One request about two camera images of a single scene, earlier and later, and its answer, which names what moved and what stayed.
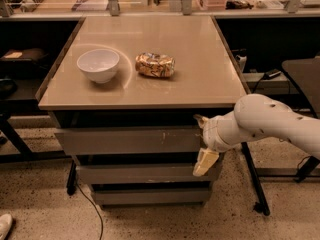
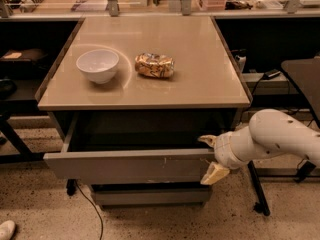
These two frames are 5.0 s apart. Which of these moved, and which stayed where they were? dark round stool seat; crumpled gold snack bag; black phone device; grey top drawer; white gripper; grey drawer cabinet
Moved: white gripper; grey top drawer
Stayed: crumpled gold snack bag; dark round stool seat; black phone device; grey drawer cabinet
